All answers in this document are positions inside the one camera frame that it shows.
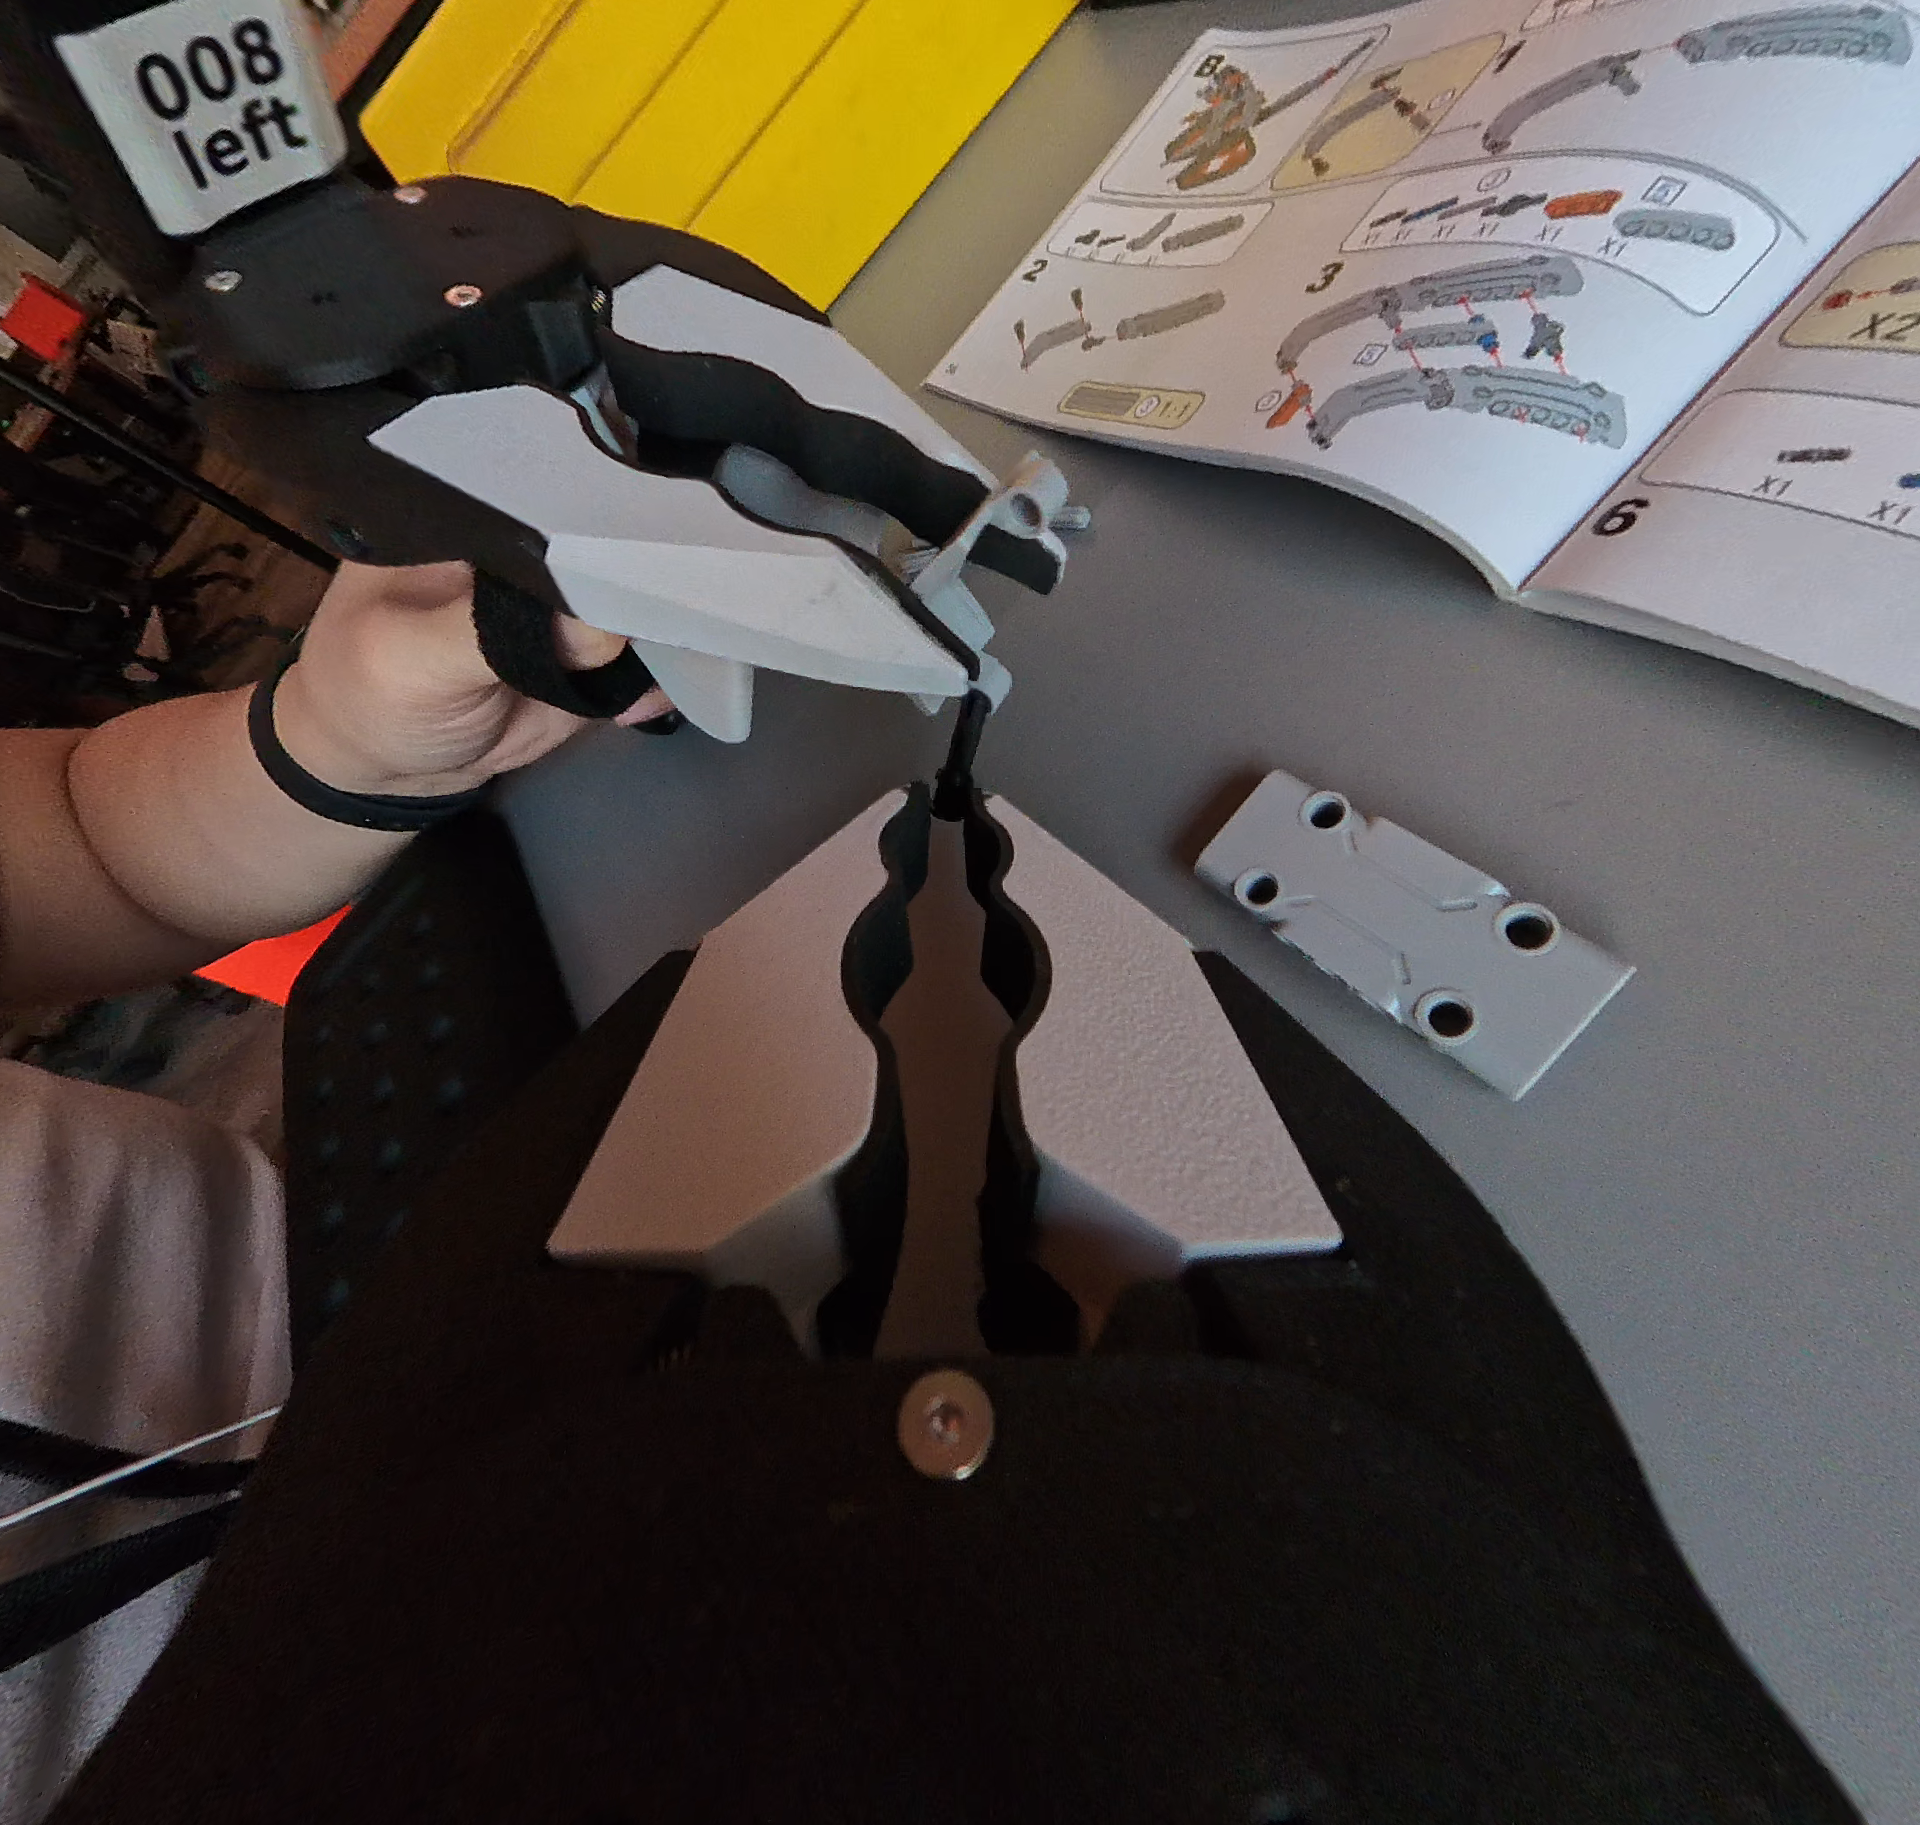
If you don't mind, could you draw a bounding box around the small black pin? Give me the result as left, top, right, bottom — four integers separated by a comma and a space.
930, 691, 992, 821

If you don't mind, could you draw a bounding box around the open instruction booklet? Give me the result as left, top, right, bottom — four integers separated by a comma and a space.
921, 0, 1920, 732

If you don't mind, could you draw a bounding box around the grey panel with holes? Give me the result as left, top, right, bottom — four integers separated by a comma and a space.
1196, 767, 1637, 1100

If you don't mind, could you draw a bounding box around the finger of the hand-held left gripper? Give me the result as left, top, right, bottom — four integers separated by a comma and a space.
364, 380, 1013, 742
597, 261, 1074, 597

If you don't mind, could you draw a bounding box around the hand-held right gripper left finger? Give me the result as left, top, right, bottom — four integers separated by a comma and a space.
543, 781, 933, 1357

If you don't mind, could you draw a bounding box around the black wristband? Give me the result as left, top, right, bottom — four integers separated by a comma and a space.
243, 655, 489, 830

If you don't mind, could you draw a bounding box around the black lanyard strap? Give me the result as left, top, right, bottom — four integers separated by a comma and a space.
0, 1411, 287, 1677

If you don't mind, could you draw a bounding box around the person's left forearm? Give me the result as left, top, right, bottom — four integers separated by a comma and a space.
0, 699, 391, 1023

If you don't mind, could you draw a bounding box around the yellow plastic bin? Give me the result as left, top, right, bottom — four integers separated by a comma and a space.
357, 0, 1083, 313

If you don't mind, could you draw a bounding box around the person's left hand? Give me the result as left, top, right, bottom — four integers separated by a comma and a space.
276, 551, 683, 808

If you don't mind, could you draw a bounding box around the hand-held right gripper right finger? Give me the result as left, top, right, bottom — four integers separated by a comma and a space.
963, 784, 1344, 1357

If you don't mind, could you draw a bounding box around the person's white shirt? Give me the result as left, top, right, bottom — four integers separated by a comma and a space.
0, 1060, 294, 1825

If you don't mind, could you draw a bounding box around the grey desk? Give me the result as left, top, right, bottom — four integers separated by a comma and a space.
494, 0, 1920, 1825

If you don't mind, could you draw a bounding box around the orange object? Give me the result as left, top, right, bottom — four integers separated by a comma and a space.
194, 902, 353, 1009

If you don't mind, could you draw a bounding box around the grey panel part with tab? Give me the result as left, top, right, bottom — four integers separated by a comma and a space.
718, 444, 1088, 648

